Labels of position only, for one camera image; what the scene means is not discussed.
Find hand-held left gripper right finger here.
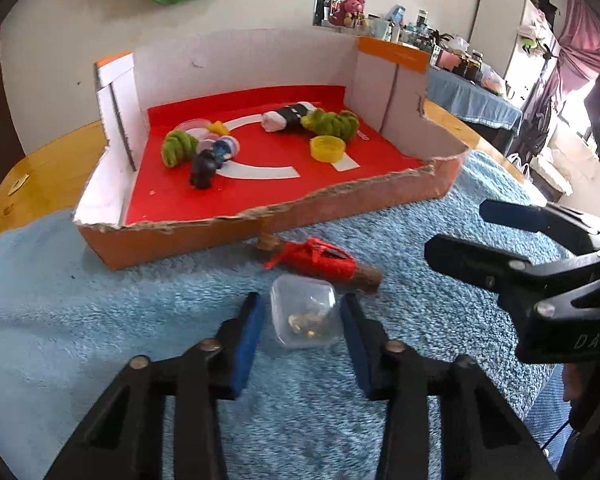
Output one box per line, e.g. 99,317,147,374
339,292,559,480

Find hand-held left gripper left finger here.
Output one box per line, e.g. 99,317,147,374
45,291,264,480

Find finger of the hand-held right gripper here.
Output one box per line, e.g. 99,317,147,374
479,198,600,257
424,233,600,307

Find clear plastic container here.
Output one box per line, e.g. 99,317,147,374
270,274,342,351

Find red stick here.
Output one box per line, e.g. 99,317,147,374
257,232,383,293

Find orange cardboard box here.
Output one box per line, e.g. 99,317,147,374
72,27,470,272

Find yellow bottle cap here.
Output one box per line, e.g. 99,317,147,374
310,135,347,162

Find black-haired yellow dress figurine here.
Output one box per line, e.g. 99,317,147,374
189,120,231,190

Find green yarn ball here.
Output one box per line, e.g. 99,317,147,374
161,129,201,168
300,109,361,140

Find small blue figurine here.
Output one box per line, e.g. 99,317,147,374
207,135,242,162

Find black and white roll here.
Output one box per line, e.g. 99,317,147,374
275,101,323,128

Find clear round lid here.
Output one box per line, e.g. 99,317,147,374
172,117,211,141

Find person's right hand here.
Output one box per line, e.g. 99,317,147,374
562,362,600,429

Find white bag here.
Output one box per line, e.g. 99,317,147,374
510,152,576,198

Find blue ribbed cloth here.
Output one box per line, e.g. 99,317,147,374
524,364,573,458

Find blue side table cloth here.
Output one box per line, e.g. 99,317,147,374
425,67,523,153

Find blue fluffy towel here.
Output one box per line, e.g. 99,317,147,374
0,150,576,480

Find white refrigerator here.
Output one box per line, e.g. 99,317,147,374
467,0,551,96

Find pink curtain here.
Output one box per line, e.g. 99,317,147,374
520,0,600,186

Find cluttered side table, blue cloth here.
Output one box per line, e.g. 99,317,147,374
365,4,508,96

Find pink rabbit plush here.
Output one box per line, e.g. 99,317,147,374
330,0,368,28

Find dark brown door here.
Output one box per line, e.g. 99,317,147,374
0,20,28,221

